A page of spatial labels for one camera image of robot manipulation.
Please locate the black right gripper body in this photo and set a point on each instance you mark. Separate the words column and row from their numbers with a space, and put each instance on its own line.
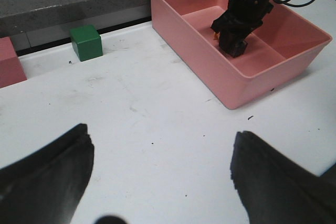
column 242, row 15

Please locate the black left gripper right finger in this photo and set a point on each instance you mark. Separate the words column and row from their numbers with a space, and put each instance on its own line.
column 274, row 189

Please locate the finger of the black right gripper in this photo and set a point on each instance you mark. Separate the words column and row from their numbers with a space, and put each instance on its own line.
column 228, row 42
column 239, row 48

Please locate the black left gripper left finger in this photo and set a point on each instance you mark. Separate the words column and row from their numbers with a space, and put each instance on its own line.
column 47, row 185

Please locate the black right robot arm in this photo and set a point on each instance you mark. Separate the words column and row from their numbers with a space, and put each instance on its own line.
column 240, row 19

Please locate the pink plastic bin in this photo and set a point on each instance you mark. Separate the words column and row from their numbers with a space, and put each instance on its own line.
column 278, row 51

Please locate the pink cube block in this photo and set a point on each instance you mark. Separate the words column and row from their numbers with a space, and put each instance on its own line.
column 11, row 68

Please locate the green cube block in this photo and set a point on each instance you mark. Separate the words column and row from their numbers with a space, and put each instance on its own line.
column 86, row 42

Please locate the grey stone counter ledge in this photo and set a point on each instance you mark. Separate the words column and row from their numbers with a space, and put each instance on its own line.
column 65, row 1

